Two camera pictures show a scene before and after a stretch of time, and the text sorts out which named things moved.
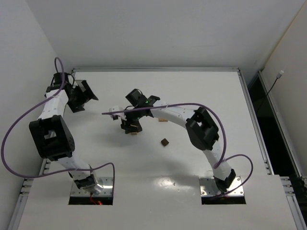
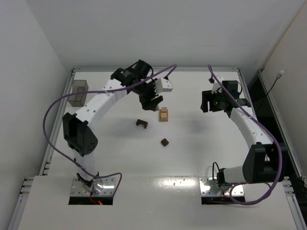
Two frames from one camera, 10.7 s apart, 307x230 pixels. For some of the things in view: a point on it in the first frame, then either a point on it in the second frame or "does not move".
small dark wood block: (164, 142) does not move
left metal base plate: (106, 183) does not move
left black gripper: (81, 95) -> (148, 99)
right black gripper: (130, 123) -> (208, 100)
